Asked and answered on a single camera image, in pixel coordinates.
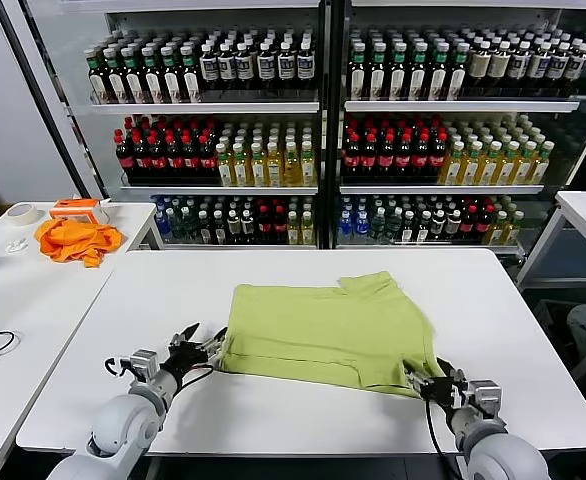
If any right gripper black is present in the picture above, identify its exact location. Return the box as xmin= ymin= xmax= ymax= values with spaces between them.
xmin=401 ymin=356 xmax=470 ymax=412

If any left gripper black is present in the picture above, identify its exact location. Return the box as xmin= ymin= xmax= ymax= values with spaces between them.
xmin=161 ymin=322 xmax=231 ymax=381

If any yellow-green t-shirt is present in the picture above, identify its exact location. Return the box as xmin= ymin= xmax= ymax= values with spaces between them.
xmin=220 ymin=270 xmax=447 ymax=400

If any dark bottle green label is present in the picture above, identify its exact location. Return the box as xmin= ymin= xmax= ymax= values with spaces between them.
xmin=415 ymin=209 xmax=432 ymax=244
xmin=400 ymin=209 xmax=417 ymax=244
xmin=196 ymin=209 xmax=212 ymax=245
xmin=211 ymin=209 xmax=227 ymax=245

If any clear green label bottle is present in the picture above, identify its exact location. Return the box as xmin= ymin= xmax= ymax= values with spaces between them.
xmin=386 ymin=206 xmax=403 ymax=241
xmin=370 ymin=206 xmax=387 ymax=241
xmin=166 ymin=207 xmax=184 ymax=241

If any red cap cola bottle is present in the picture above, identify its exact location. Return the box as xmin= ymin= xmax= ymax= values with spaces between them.
xmin=114 ymin=128 xmax=135 ymax=174
xmin=256 ymin=204 xmax=273 ymax=245
xmin=131 ymin=132 xmax=152 ymax=174
xmin=343 ymin=132 xmax=363 ymax=174
xmin=198 ymin=134 xmax=218 ymax=174
xmin=181 ymin=133 xmax=202 ymax=174
xmin=427 ymin=132 xmax=448 ymax=174
xmin=271 ymin=204 xmax=288 ymax=245
xmin=147 ymin=133 xmax=168 ymax=174
xmin=411 ymin=132 xmax=430 ymax=174
xmin=165 ymin=133 xmax=185 ymax=174
xmin=377 ymin=132 xmax=396 ymax=174
xmin=394 ymin=132 xmax=413 ymax=174
xmin=475 ymin=204 xmax=495 ymax=236
xmin=361 ymin=132 xmax=379 ymax=174
xmin=460 ymin=204 xmax=478 ymax=236

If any yellow juice bottle green label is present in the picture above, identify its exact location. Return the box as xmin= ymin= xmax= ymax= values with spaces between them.
xmin=528 ymin=140 xmax=556 ymax=186
xmin=286 ymin=210 xmax=302 ymax=246
xmin=299 ymin=140 xmax=318 ymax=188
xmin=475 ymin=140 xmax=503 ymax=186
xmin=265 ymin=141 xmax=284 ymax=188
xmin=511 ymin=140 xmax=538 ymax=186
xmin=215 ymin=143 xmax=234 ymax=188
xmin=231 ymin=143 xmax=251 ymax=188
xmin=456 ymin=140 xmax=484 ymax=186
xmin=486 ymin=209 xmax=509 ymax=246
xmin=282 ymin=141 xmax=302 ymax=188
xmin=300 ymin=209 xmax=317 ymax=246
xmin=437 ymin=140 xmax=467 ymax=186
xmin=493 ymin=140 xmax=521 ymax=186
xmin=249 ymin=142 xmax=268 ymax=188
xmin=503 ymin=209 xmax=526 ymax=245

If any crumpled orange cloth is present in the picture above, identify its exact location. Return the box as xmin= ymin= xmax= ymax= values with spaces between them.
xmin=34 ymin=218 xmax=124 ymax=269

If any orange and white box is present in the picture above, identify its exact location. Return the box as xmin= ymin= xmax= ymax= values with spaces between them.
xmin=49 ymin=198 xmax=112 ymax=226

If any beige masking tape roll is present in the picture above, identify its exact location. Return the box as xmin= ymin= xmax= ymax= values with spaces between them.
xmin=6 ymin=204 xmax=47 ymax=228

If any glass drinks display cabinet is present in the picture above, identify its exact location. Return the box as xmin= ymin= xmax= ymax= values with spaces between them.
xmin=330 ymin=0 xmax=586 ymax=256
xmin=20 ymin=0 xmax=334 ymax=251

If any green cap dark tea bottle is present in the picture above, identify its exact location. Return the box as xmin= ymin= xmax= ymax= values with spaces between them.
xmin=121 ymin=46 xmax=146 ymax=105
xmin=368 ymin=42 xmax=389 ymax=101
xmin=159 ymin=45 xmax=183 ymax=105
xmin=83 ymin=47 xmax=109 ymax=105
xmin=388 ymin=42 xmax=408 ymax=101
xmin=348 ymin=42 xmax=369 ymax=101
xmin=445 ymin=42 xmax=471 ymax=101
xmin=140 ymin=46 xmax=164 ymax=105
xmin=426 ymin=42 xmax=450 ymax=101
xmin=179 ymin=45 xmax=202 ymax=105
xmin=407 ymin=42 xmax=429 ymax=101
xmin=102 ymin=47 xmax=127 ymax=105

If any blue label dark drink bottle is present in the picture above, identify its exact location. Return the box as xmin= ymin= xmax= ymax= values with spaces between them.
xmin=256 ymin=42 xmax=277 ymax=92
xmin=276 ymin=42 xmax=297 ymax=92
xmin=235 ymin=42 xmax=256 ymax=92
xmin=296 ymin=41 xmax=317 ymax=92
xmin=562 ymin=43 xmax=586 ymax=94
xmin=545 ymin=42 xmax=573 ymax=94
xmin=525 ymin=42 xmax=553 ymax=94
xmin=506 ymin=40 xmax=532 ymax=94
xmin=198 ymin=43 xmax=219 ymax=92
xmin=217 ymin=43 xmax=238 ymax=92

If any beige label dark drink bottle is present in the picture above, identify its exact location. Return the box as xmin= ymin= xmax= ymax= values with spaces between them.
xmin=487 ymin=40 xmax=512 ymax=96
xmin=467 ymin=40 xmax=492 ymax=96

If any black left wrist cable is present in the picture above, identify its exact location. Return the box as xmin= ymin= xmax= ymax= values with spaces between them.
xmin=180 ymin=364 xmax=215 ymax=389

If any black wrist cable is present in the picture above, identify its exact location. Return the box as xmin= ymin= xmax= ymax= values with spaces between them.
xmin=180 ymin=364 xmax=215 ymax=389
xmin=424 ymin=397 xmax=462 ymax=469

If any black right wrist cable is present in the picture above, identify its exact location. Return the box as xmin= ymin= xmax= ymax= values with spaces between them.
xmin=424 ymin=397 xmax=462 ymax=469

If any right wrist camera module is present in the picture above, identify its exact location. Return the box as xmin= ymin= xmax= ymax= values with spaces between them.
xmin=467 ymin=380 xmax=503 ymax=411

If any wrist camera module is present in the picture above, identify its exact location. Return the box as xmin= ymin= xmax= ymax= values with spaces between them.
xmin=117 ymin=349 xmax=160 ymax=384
xmin=467 ymin=380 xmax=503 ymax=411

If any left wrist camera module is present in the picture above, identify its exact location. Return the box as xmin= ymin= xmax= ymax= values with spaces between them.
xmin=117 ymin=349 xmax=160 ymax=384

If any black slanted frame post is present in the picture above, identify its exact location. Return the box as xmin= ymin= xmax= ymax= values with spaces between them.
xmin=0 ymin=0 xmax=92 ymax=201

